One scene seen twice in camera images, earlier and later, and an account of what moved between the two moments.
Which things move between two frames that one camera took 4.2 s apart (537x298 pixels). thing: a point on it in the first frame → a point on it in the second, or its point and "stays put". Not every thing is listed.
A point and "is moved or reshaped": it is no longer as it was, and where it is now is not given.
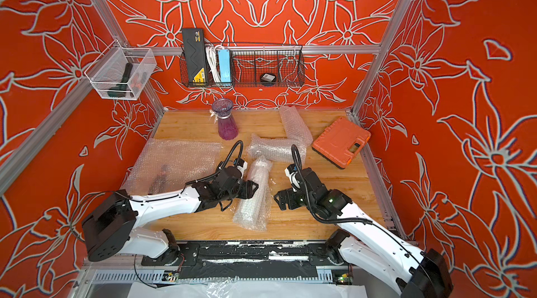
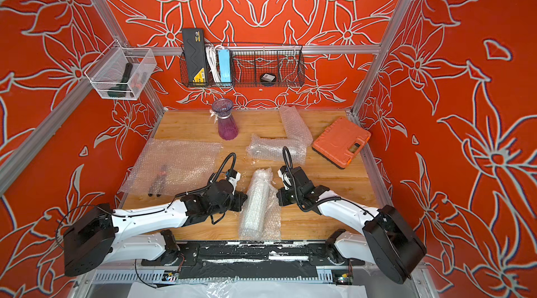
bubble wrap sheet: [167, 165] stays put
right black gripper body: [296, 199] stays put
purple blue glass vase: [227, 126] stays put
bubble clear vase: [254, 213] is moved or reshaped
